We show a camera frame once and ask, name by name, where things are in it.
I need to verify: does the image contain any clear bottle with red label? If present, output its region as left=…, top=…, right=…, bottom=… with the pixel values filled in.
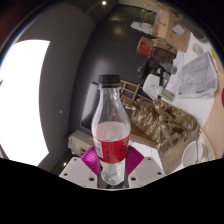
left=91, top=74, right=131, bottom=186

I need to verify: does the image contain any red box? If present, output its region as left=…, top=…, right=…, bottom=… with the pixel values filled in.
left=136, top=35, right=155, bottom=58

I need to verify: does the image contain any black wall screen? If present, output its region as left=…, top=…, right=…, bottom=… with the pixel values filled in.
left=79, top=81, right=101, bottom=136

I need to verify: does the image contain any folded grey newspaper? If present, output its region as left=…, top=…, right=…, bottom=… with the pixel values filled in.
left=176, top=51, right=219, bottom=99

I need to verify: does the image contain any golden sculpture on wooden base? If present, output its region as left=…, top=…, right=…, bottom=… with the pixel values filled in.
left=121, top=96, right=201, bottom=174

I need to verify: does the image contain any white cabinet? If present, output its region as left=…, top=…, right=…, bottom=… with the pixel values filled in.
left=67, top=129, right=95, bottom=157

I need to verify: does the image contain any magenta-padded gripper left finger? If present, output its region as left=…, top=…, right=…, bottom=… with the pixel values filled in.
left=59, top=146, right=100, bottom=190

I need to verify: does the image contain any white bottle with green label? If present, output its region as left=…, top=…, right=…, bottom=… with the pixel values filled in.
left=161, top=83, right=178, bottom=103

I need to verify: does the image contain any white chair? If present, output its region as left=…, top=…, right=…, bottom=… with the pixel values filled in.
left=142, top=73, right=166, bottom=101

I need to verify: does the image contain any dark glass jar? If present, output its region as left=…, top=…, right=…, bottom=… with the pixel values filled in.
left=159, top=63, right=178, bottom=76

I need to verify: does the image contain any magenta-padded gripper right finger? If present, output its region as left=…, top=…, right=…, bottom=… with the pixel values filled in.
left=125, top=145, right=167, bottom=190

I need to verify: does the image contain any long ceiling light strip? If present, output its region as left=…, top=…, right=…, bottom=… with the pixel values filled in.
left=0, top=39, right=51, bottom=167

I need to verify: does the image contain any wooden easel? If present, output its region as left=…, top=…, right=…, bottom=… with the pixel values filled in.
left=119, top=79, right=148, bottom=101

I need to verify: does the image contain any small glass cup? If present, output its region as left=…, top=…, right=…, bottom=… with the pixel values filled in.
left=192, top=43, right=205, bottom=57

